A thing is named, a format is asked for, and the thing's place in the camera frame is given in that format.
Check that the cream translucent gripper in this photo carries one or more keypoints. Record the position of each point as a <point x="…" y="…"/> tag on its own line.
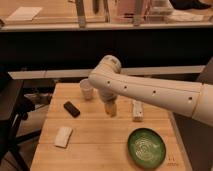
<point x="111" y="109"/>

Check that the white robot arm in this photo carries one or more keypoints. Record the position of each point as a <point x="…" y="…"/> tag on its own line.
<point x="190" y="99"/>

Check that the white paper cup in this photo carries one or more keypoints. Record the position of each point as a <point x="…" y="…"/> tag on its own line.
<point x="86" y="89"/>

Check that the black rectangular block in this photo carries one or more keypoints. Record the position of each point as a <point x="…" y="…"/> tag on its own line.
<point x="71" y="109"/>

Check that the green glass plate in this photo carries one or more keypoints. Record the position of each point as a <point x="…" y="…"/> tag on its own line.
<point x="146" y="148"/>

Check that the white sponge block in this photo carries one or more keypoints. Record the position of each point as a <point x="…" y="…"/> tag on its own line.
<point x="62" y="137"/>

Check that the black chair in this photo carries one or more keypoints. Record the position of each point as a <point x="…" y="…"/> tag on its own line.
<point x="14" y="107"/>

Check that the white paper sheet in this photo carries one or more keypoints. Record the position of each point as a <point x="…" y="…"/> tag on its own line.
<point x="23" y="13"/>

